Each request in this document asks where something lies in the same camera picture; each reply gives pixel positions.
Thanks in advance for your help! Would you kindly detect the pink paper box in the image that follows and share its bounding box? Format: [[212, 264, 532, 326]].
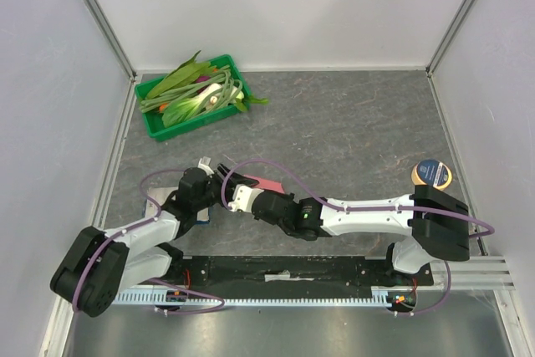
[[245, 175, 285, 194]]

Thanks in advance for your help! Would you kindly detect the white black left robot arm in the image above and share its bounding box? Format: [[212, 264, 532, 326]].
[[49, 163, 260, 317]]

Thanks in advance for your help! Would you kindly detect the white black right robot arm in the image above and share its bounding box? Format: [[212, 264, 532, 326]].
[[246, 185, 470, 285]]

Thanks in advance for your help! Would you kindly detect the blue white book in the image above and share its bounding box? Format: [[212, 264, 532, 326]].
[[144, 187, 211, 225]]

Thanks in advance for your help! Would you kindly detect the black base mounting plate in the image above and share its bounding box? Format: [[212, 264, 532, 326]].
[[164, 256, 434, 288]]

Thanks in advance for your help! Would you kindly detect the bok choy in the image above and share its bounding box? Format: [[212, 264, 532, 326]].
[[162, 94, 207, 128]]

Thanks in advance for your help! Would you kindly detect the white radish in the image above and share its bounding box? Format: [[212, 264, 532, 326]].
[[198, 84, 245, 106]]

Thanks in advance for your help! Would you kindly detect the green plastic tray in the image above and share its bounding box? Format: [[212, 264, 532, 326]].
[[135, 54, 254, 142]]

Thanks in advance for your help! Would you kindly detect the green long beans bundle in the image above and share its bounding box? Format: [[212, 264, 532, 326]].
[[140, 65, 244, 115]]

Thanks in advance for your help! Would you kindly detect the green leafy vegetable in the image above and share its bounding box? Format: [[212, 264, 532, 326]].
[[145, 51, 212, 99]]

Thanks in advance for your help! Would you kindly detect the yellow masking tape roll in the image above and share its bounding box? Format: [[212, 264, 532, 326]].
[[410, 159, 452, 191]]

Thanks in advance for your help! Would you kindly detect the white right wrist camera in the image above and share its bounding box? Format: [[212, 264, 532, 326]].
[[228, 185, 258, 213]]

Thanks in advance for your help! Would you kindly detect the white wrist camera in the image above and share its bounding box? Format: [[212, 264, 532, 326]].
[[197, 156, 214, 176], [228, 185, 258, 213]]

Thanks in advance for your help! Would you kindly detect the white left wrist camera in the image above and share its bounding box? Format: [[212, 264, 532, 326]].
[[197, 156, 214, 176]]

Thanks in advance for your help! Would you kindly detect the light blue cable duct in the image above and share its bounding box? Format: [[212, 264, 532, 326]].
[[113, 286, 392, 308]]

